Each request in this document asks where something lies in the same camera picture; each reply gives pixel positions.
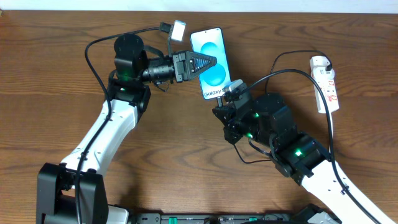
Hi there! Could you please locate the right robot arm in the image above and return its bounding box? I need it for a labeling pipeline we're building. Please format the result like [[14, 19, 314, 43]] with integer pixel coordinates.
[[212, 93, 393, 223]]

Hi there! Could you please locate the black USB charging cable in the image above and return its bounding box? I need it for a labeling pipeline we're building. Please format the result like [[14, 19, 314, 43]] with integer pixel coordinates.
[[216, 49, 333, 165]]

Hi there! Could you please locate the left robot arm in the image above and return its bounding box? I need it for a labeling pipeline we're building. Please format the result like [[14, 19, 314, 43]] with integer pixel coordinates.
[[36, 31, 217, 223]]

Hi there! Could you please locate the black left camera cable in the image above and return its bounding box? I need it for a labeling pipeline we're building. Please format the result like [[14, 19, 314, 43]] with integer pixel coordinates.
[[73, 27, 161, 224]]

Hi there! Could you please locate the white USB charger adapter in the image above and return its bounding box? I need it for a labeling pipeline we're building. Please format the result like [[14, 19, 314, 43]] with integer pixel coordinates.
[[310, 55, 333, 71]]

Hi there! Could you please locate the black camera cable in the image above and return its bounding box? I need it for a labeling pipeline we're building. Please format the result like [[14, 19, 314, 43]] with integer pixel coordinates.
[[242, 68, 383, 224], [73, 27, 161, 224]]

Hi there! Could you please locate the blue Galaxy smartphone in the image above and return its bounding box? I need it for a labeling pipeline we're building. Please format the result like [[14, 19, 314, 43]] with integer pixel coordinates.
[[190, 27, 231, 100]]

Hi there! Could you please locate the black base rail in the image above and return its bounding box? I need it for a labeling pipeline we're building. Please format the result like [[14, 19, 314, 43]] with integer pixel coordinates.
[[105, 203, 343, 224]]

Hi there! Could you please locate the black right camera cable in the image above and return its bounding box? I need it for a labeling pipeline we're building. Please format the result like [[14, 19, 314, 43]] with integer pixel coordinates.
[[242, 68, 383, 224]]

